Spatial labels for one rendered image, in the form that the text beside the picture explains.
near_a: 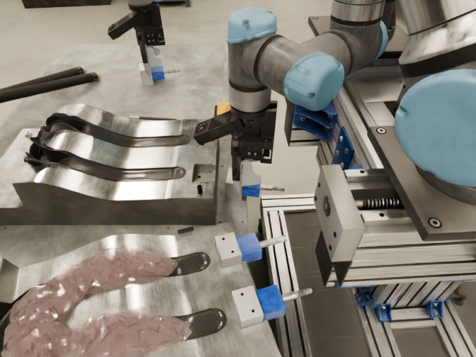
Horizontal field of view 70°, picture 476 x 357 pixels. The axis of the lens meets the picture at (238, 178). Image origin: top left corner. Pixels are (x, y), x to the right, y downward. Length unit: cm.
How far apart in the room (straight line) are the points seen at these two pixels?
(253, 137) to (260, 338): 34
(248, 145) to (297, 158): 146
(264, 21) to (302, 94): 12
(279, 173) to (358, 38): 148
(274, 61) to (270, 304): 37
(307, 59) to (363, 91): 44
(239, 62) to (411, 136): 29
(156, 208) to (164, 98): 50
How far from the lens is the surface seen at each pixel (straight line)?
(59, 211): 78
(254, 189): 74
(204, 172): 75
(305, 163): 206
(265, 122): 63
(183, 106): 107
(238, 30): 53
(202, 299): 59
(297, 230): 147
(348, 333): 130
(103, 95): 119
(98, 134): 84
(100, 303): 58
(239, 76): 56
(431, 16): 35
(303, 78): 47
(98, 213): 75
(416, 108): 34
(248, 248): 61
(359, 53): 57
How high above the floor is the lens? 139
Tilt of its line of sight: 46 degrees down
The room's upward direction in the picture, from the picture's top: straight up
